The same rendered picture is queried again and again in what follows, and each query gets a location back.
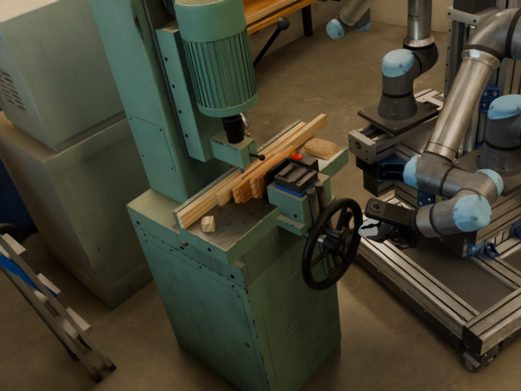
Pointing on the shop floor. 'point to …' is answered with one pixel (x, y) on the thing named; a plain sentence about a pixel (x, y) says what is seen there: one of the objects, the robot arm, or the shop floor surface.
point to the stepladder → (71, 320)
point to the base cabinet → (248, 316)
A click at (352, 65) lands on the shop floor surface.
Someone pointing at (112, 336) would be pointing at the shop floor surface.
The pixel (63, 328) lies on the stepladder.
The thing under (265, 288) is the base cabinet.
